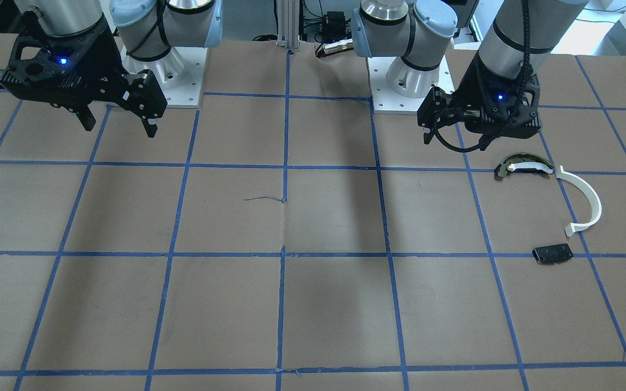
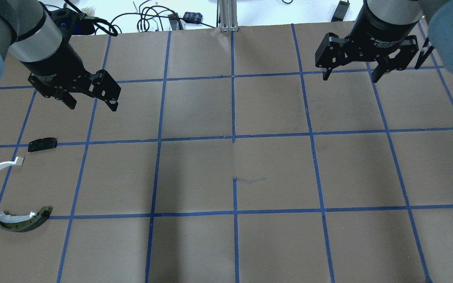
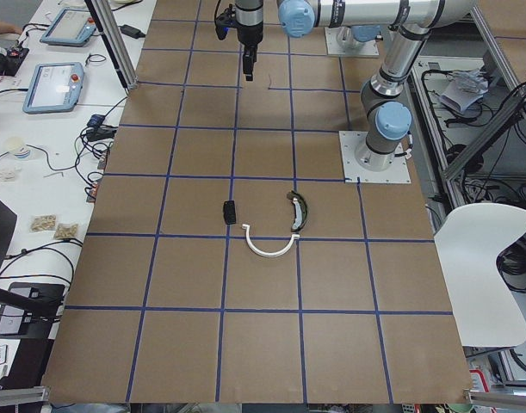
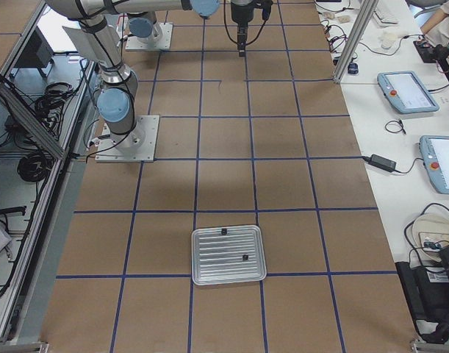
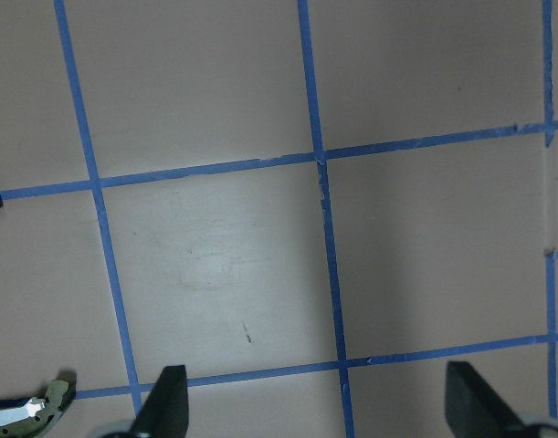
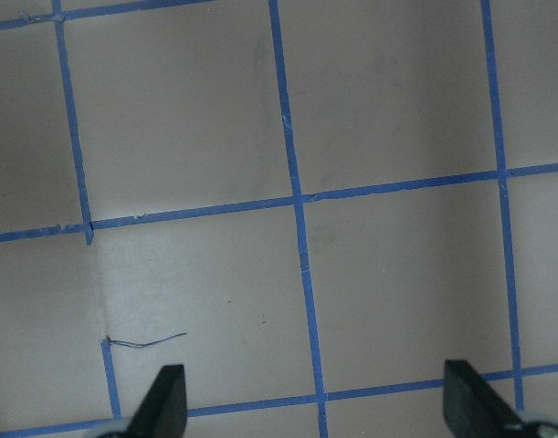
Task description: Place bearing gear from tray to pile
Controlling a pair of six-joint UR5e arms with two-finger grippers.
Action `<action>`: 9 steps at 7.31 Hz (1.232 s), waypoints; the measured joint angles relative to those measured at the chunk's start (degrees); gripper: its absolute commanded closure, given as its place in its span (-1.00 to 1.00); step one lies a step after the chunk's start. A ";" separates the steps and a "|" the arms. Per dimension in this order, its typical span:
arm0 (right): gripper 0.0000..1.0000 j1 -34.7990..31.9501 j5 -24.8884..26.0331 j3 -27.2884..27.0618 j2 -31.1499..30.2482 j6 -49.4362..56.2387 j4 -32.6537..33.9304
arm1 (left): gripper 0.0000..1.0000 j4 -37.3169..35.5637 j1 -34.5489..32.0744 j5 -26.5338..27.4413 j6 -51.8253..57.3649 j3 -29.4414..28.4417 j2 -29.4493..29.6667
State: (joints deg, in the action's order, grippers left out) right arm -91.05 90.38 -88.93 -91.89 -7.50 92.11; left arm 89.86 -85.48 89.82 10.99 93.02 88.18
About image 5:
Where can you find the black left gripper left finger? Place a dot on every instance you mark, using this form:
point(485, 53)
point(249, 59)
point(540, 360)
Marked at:
point(166, 409)

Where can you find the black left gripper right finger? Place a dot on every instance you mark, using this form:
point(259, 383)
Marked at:
point(473, 409)

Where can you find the olive curved brake shoe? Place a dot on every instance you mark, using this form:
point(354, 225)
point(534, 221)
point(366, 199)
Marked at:
point(36, 415)

